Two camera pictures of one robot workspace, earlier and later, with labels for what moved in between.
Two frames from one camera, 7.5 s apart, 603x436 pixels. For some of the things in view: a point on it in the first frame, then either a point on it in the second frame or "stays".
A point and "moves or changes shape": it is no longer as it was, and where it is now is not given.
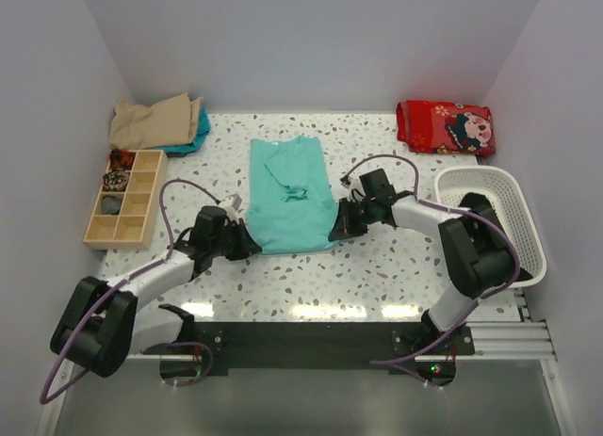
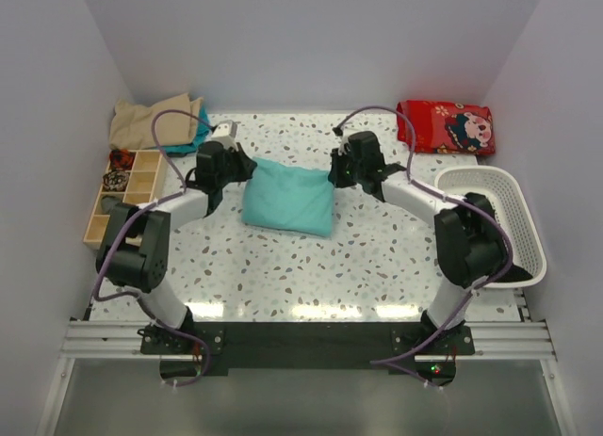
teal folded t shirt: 203,129 stays
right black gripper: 344,227 to 334,175
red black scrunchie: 122,158 stays
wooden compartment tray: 132,228 stays
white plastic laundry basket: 510,206 stays
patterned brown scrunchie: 115,181 stays
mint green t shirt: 290,203 moves or changes shape
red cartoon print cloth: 445,127 stays
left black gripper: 246,245 to 246,165
